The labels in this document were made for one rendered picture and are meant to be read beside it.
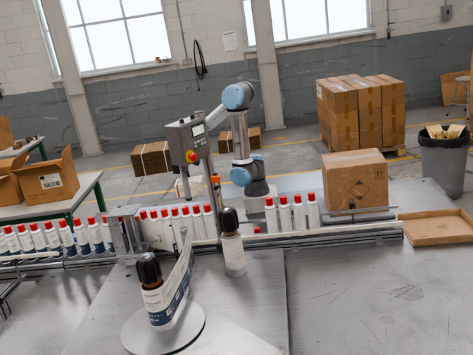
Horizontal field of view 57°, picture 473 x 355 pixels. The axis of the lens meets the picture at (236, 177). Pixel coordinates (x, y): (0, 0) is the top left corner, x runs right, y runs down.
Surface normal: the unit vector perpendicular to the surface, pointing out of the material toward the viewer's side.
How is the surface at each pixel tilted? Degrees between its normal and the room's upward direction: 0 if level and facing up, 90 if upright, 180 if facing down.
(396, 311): 0
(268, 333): 0
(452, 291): 0
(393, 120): 91
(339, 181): 90
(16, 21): 90
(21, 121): 90
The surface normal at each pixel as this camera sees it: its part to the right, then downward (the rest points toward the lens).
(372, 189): -0.06, 0.36
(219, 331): -0.15, -0.93
